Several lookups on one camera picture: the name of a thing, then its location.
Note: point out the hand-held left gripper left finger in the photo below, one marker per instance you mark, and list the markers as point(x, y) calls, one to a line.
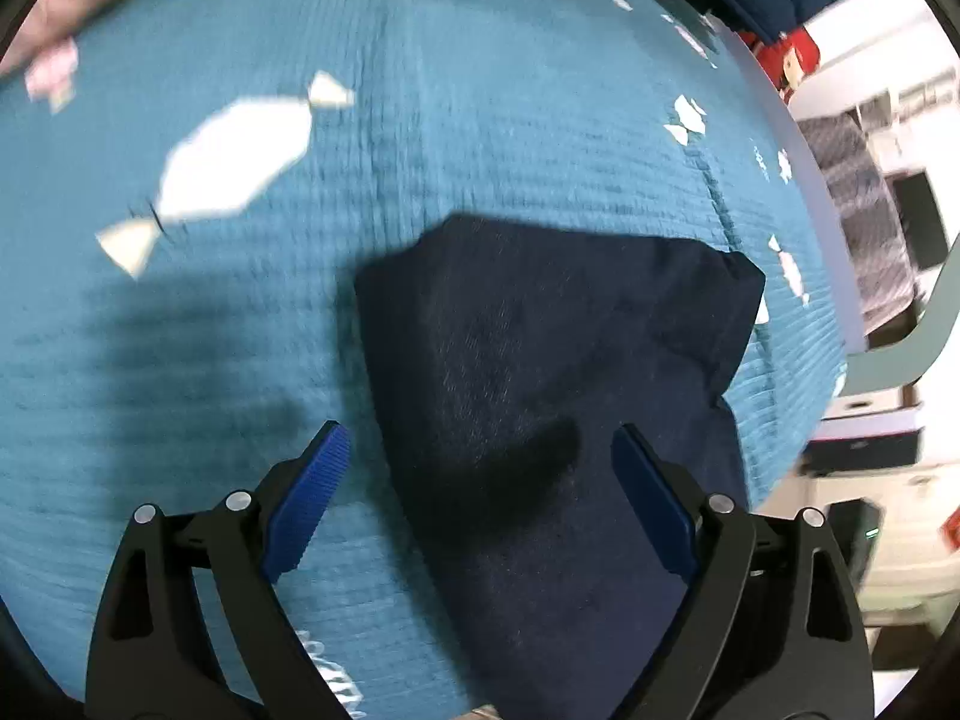
point(307, 495)

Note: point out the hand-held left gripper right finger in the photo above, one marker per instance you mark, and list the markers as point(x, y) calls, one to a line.
point(652, 495)

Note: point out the dark denim jacket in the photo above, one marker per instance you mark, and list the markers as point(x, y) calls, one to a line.
point(540, 360)

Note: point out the flat black and white box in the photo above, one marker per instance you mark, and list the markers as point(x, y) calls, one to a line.
point(862, 450)

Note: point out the table with pink printed cloth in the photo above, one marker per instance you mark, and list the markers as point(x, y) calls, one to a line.
point(862, 225)

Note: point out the teal candy print bed sheet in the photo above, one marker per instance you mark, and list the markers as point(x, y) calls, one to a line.
point(450, 90)

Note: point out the red cartoon bag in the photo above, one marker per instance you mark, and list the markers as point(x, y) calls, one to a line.
point(784, 60)

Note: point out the mint green bunk bed frame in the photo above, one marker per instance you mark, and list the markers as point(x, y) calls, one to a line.
point(900, 345)

